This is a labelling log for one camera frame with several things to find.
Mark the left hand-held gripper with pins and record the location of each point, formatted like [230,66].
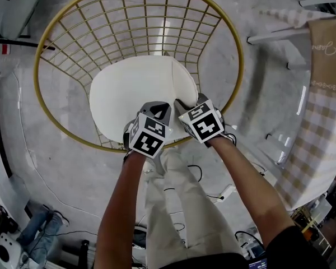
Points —
[147,139]

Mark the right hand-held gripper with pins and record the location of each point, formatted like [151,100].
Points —
[203,123]

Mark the white round cushion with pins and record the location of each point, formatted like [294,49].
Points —
[140,94]

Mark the person's right forearm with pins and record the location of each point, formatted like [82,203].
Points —
[246,189]

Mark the person's left forearm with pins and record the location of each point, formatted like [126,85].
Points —
[120,206]

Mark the person's beige trousers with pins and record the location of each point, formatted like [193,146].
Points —
[184,206]

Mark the checkered beige tablecloth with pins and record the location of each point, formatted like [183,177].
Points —
[310,127]

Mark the small dark screen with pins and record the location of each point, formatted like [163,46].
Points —
[258,263]

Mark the person's black shirt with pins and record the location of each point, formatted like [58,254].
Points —
[291,248]

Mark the white round device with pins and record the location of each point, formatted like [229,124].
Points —
[7,252]

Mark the white table frame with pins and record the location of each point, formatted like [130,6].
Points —
[280,32]

